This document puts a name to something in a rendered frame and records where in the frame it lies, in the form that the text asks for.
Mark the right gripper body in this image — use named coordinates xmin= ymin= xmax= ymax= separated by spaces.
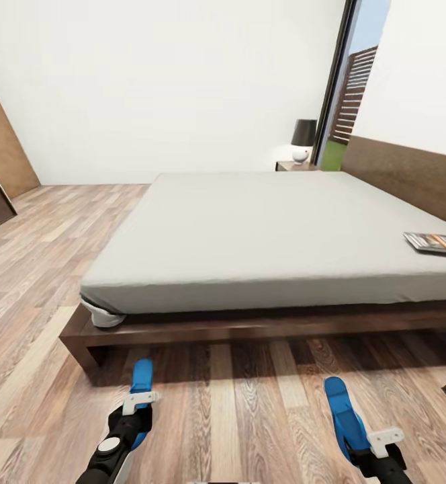
xmin=355 ymin=443 xmax=407 ymax=484

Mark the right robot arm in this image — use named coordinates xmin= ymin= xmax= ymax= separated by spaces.
xmin=344 ymin=427 xmax=413 ymax=484

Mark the sandal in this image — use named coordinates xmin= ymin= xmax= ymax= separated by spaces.
xmin=324 ymin=376 xmax=371 ymax=462
xmin=129 ymin=358 xmax=153 ymax=451

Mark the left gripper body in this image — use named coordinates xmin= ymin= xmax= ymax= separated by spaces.
xmin=109 ymin=405 xmax=153 ymax=439

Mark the hardback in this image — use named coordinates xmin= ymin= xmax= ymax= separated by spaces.
xmin=402 ymin=232 xmax=446 ymax=252

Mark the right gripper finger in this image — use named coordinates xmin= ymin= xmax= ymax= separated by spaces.
xmin=344 ymin=437 xmax=358 ymax=467

